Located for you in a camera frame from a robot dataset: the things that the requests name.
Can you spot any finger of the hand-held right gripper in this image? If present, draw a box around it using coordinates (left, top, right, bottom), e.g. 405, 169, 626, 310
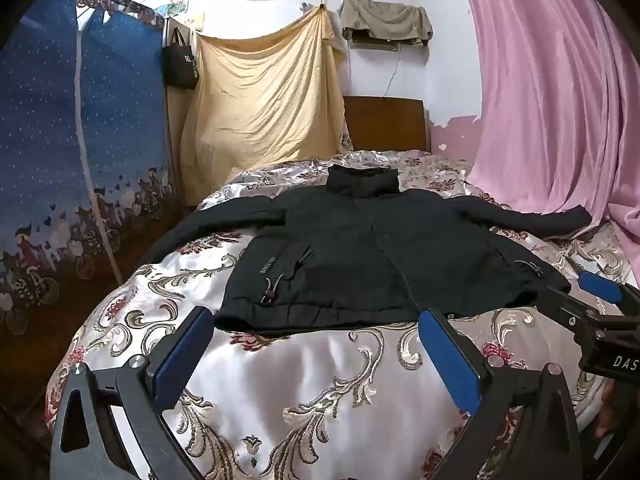
542, 284, 608, 342
575, 270, 640, 318

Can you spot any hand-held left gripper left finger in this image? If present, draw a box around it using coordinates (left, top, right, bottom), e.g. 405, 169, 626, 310
50, 305, 216, 480

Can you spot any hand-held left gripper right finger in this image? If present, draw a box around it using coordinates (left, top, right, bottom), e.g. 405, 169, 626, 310
417, 307, 583, 480

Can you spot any black jacket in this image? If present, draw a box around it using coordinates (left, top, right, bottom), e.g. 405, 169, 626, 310
142, 165, 593, 336

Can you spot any person's right hand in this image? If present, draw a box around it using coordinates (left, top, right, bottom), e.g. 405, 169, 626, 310
596, 379, 620, 440

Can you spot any floral satin bedspread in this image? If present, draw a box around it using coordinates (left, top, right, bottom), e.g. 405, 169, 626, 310
42, 149, 636, 480

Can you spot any pink curtain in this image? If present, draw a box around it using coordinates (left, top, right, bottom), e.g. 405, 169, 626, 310
454, 0, 640, 281

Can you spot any blue printed wardrobe cover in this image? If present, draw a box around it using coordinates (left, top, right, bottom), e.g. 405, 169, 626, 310
0, 0, 187, 413

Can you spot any wooden headboard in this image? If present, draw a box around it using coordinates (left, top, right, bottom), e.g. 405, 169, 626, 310
342, 96, 432, 154

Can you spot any yellow hanging sheet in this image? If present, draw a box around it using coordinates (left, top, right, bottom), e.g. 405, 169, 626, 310
179, 4, 351, 207

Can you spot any black tote bag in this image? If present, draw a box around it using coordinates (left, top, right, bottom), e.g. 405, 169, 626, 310
161, 25, 201, 91

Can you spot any khaki cloth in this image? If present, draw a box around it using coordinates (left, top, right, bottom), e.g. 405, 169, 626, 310
339, 0, 434, 49

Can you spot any thin wall cable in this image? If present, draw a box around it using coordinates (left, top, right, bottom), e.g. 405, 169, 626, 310
382, 49, 402, 99

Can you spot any wall poster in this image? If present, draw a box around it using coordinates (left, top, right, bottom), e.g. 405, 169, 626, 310
155, 0, 207, 31

